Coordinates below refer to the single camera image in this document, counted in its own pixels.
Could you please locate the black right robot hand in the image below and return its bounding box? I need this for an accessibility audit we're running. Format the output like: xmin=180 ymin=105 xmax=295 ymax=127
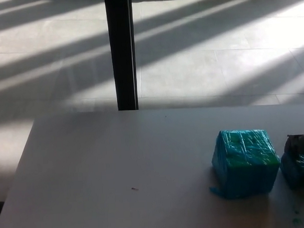
xmin=283 ymin=132 xmax=304 ymax=163

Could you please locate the small blue taped cube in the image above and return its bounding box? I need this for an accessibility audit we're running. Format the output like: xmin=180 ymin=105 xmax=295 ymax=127
xmin=279 ymin=151 xmax=304 ymax=191

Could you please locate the large blue taped cube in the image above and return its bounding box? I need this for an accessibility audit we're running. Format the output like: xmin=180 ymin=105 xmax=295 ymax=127
xmin=207 ymin=127 xmax=282 ymax=200

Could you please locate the black vertical post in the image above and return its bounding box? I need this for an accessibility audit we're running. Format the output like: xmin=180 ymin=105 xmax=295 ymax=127
xmin=104 ymin=0 xmax=139 ymax=112

